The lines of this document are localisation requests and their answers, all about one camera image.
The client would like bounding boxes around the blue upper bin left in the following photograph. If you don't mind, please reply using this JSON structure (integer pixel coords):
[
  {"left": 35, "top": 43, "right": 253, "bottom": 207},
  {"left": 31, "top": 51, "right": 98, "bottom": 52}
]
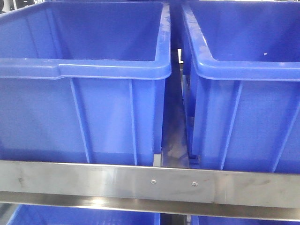
[{"left": 0, "top": 0, "right": 171, "bottom": 166}]

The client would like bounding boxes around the blue bin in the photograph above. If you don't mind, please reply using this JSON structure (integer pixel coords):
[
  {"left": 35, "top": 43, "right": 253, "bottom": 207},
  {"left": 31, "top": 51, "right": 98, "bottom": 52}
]
[
  {"left": 0, "top": 0, "right": 171, "bottom": 166},
  {"left": 181, "top": 0, "right": 300, "bottom": 173},
  {"left": 8, "top": 205, "right": 160, "bottom": 225},
  {"left": 190, "top": 216, "right": 300, "bottom": 225}
]

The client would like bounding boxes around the blue upper bin right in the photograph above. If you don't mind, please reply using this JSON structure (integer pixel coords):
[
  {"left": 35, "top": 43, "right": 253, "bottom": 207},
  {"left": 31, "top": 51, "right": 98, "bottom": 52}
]
[{"left": 181, "top": 0, "right": 300, "bottom": 173}]

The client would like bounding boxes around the blue lower bin right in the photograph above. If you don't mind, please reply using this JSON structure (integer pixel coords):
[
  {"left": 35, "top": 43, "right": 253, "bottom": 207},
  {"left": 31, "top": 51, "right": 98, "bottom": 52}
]
[{"left": 190, "top": 216, "right": 300, "bottom": 225}]

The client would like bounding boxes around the blue lower bin left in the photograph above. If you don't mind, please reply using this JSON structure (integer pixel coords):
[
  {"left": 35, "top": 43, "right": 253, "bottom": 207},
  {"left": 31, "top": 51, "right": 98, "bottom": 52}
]
[{"left": 8, "top": 205, "right": 160, "bottom": 225}]

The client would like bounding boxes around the steel shelf front rail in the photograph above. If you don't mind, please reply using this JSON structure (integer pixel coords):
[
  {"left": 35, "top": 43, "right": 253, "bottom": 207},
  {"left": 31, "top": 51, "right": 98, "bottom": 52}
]
[{"left": 0, "top": 161, "right": 300, "bottom": 221}]

